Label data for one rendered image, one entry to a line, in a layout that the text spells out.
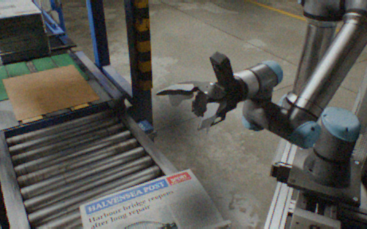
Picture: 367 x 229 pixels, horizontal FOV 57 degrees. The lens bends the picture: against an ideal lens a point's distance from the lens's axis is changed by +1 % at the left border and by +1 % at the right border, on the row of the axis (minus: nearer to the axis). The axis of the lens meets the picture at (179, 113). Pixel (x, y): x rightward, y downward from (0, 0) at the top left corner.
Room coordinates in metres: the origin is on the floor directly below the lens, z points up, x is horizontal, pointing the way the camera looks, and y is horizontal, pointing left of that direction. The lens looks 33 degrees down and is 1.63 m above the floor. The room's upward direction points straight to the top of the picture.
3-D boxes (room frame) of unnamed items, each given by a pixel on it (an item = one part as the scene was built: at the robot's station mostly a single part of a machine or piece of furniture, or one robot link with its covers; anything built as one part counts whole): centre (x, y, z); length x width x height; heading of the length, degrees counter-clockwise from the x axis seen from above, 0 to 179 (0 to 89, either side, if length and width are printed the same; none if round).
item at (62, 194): (0.87, 0.30, 0.77); 0.47 x 0.05 x 0.05; 121
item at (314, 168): (0.89, -0.51, 0.87); 0.15 x 0.15 x 0.10
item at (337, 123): (0.89, -0.50, 0.98); 0.13 x 0.12 x 0.14; 39
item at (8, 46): (2.06, 1.02, 0.93); 0.38 x 0.30 x 0.26; 31
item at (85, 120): (1.21, 0.50, 0.77); 0.47 x 0.05 x 0.05; 121
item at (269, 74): (0.82, -0.22, 1.21); 0.11 x 0.08 x 0.09; 129
